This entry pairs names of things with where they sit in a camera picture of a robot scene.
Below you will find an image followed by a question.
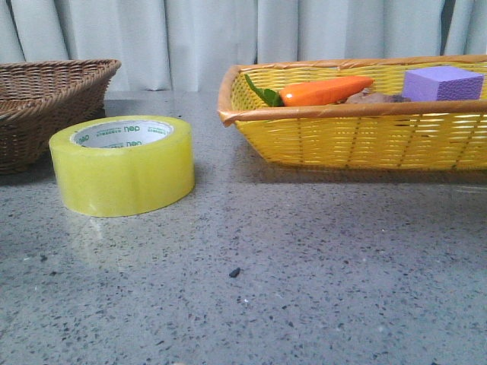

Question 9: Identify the yellow woven plastic basket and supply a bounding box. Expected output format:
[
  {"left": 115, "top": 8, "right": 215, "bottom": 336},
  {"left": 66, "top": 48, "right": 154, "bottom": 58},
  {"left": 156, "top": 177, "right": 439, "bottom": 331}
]
[{"left": 218, "top": 55, "right": 486, "bottom": 170}]

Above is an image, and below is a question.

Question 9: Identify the brown lumpy toy item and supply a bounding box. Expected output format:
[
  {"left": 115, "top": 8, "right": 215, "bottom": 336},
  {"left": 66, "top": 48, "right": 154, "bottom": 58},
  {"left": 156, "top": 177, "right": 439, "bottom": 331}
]
[{"left": 345, "top": 89, "right": 411, "bottom": 104}]

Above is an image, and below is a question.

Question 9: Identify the orange toy carrot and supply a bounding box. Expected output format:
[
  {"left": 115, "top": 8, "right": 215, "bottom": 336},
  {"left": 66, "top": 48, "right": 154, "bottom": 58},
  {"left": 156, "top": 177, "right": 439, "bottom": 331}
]
[{"left": 245, "top": 75, "right": 374, "bottom": 107}]

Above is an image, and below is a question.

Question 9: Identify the brown wicker basket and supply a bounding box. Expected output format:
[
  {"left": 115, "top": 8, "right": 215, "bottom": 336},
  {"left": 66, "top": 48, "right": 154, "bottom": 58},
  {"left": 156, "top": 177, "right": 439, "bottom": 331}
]
[{"left": 1, "top": 59, "right": 121, "bottom": 175}]

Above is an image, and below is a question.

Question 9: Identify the yellow-clear packing tape roll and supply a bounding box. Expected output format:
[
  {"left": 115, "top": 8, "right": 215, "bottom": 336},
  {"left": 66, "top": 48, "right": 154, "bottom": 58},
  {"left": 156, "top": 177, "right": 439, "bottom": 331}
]
[{"left": 49, "top": 116, "right": 195, "bottom": 217}]

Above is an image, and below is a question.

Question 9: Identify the light grey curtain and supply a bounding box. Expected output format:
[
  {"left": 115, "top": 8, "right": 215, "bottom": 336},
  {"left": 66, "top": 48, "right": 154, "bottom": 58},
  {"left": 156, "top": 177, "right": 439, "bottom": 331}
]
[{"left": 1, "top": 0, "right": 486, "bottom": 92}]

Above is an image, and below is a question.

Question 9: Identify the purple foam cube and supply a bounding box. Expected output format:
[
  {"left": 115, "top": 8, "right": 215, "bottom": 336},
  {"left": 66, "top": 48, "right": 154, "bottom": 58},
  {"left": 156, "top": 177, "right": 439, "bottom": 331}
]
[{"left": 402, "top": 65, "right": 484, "bottom": 102}]

